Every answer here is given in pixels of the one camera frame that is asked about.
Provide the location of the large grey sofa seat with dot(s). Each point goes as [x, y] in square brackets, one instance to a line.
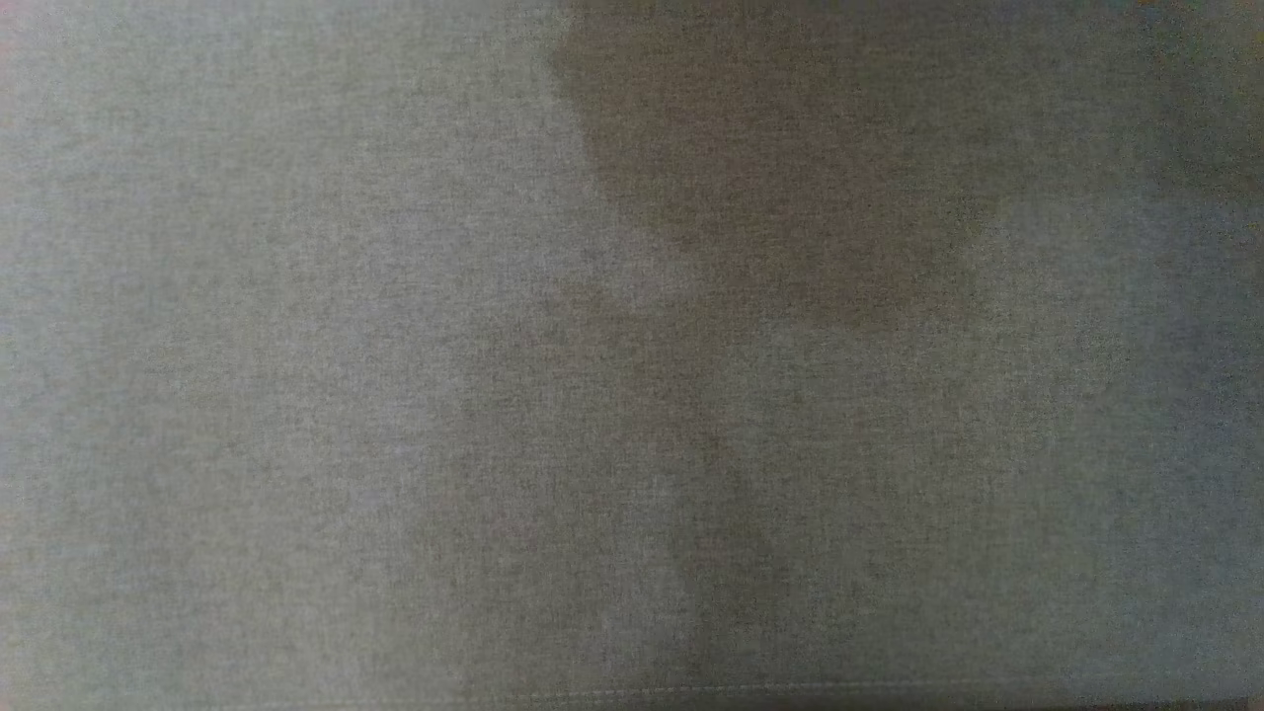
[632, 355]

